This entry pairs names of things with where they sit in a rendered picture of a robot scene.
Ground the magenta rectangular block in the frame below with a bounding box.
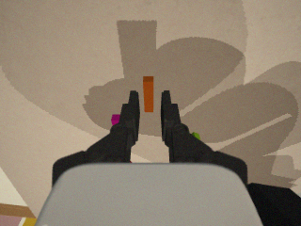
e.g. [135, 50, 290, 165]
[111, 115, 120, 125]

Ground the orange rectangular bar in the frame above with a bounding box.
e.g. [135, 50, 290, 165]
[143, 76, 153, 112]

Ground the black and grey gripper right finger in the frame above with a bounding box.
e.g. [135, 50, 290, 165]
[161, 90, 247, 189]

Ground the lime green rod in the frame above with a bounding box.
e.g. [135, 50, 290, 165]
[191, 132, 200, 140]

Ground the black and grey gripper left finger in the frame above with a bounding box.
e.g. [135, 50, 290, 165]
[52, 90, 140, 187]

